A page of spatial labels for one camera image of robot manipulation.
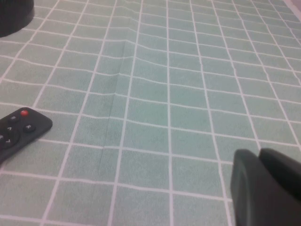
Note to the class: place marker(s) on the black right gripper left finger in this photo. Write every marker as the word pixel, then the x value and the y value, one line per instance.
pixel 249 193

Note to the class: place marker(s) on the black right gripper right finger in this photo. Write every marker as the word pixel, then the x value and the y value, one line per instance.
pixel 284 169

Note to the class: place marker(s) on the black mesh wastebasket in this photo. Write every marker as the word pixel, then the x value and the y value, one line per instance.
pixel 11 16

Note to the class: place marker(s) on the green white checked tablecloth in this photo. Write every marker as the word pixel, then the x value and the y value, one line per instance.
pixel 164 94

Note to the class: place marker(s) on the black remote control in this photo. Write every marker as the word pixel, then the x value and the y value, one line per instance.
pixel 21 136

